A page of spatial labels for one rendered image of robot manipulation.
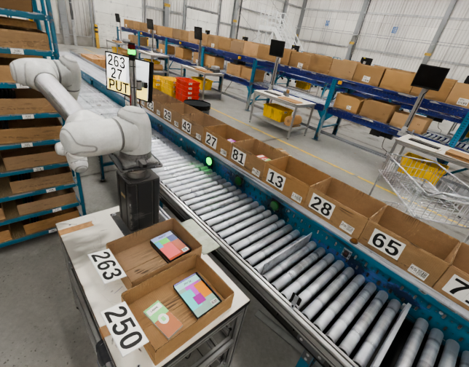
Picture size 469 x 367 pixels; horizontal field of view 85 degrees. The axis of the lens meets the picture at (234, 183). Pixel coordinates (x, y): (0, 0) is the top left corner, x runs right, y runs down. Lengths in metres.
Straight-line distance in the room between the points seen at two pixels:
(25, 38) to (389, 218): 2.53
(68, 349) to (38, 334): 0.23
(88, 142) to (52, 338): 1.38
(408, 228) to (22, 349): 2.44
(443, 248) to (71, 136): 1.97
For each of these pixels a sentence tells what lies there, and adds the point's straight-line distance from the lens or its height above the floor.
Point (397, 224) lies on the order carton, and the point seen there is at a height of 0.96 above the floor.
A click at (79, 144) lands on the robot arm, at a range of 1.23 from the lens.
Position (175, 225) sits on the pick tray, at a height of 0.81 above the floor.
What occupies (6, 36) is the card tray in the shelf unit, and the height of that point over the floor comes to 1.60.
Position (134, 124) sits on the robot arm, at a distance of 1.30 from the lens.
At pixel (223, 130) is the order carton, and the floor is 0.99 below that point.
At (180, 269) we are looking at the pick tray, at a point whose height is 0.81.
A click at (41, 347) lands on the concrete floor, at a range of 2.19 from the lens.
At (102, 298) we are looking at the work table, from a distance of 1.34.
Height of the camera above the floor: 1.81
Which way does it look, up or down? 30 degrees down
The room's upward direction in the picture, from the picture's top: 10 degrees clockwise
